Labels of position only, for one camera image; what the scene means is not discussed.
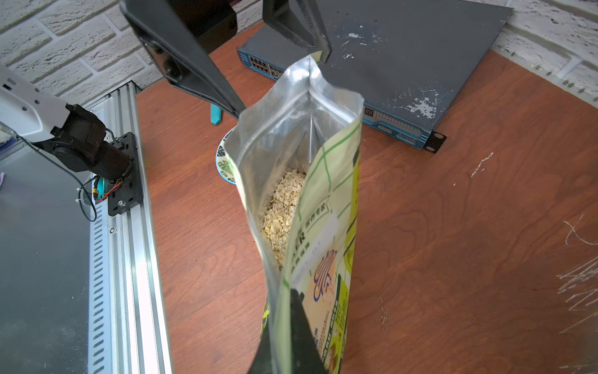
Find green oats bag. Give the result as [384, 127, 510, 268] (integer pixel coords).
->
[224, 56, 364, 373]

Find teal plastic tool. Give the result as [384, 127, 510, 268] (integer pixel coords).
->
[210, 104, 223, 126]

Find aluminium front rail frame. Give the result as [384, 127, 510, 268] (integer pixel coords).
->
[86, 80, 174, 374]

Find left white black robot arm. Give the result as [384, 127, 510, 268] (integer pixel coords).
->
[1, 68, 172, 373]

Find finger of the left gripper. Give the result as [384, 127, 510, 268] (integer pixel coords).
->
[248, 289, 327, 373]

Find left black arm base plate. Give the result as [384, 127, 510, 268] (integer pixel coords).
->
[107, 132, 143, 217]

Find dark grey network switch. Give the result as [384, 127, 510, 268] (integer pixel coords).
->
[237, 0, 514, 154]

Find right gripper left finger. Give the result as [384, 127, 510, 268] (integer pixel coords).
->
[120, 0, 245, 118]

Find green leaf pattern bowl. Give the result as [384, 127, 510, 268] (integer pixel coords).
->
[215, 129, 235, 185]

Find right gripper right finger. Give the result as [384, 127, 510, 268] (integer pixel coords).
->
[263, 0, 333, 63]

